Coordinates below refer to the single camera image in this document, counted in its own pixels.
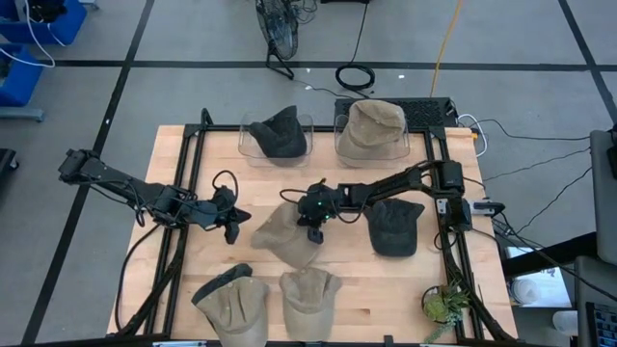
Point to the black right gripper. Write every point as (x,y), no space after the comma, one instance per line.
(318,205)

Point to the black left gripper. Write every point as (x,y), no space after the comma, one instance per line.
(219,212)

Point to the beige baseball cap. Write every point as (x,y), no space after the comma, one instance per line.
(371,127)
(279,236)
(236,313)
(308,303)

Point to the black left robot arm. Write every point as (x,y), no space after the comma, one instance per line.
(120,185)

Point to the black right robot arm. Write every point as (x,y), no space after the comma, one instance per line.
(385,185)

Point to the clear plastic bin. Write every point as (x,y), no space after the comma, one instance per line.
(371,164)
(250,159)

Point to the potted green plant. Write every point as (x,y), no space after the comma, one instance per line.
(441,308)

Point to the black perforated computer case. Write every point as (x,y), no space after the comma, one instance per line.
(429,113)

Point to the black floor fan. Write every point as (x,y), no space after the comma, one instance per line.
(277,29)

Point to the black bar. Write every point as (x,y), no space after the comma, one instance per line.
(549,254)

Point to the black wheeled object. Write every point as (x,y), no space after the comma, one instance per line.
(6,161)

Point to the grey metal base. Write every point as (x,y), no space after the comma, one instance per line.
(21,114)

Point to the blue plastic cart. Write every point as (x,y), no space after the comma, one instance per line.
(19,82)
(67,24)

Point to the grey desk panel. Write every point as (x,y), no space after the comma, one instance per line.
(605,202)
(595,284)

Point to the black aluminium table frame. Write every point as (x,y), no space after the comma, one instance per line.
(222,128)

